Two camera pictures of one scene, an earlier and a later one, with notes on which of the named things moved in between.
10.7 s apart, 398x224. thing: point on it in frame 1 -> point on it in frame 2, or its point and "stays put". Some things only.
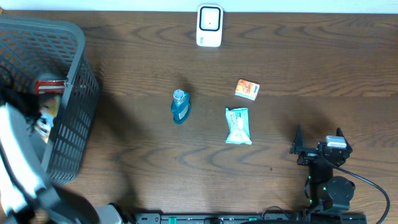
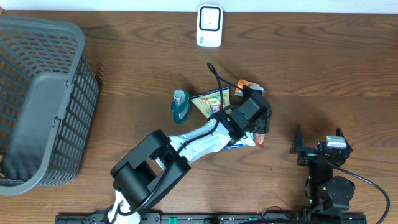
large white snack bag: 49,105 -> 210,102
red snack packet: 49,87 -> 259,139
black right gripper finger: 298,144 stays put
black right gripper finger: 339,133 stays put
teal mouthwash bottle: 181,106 stays put
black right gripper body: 307,156 stays put
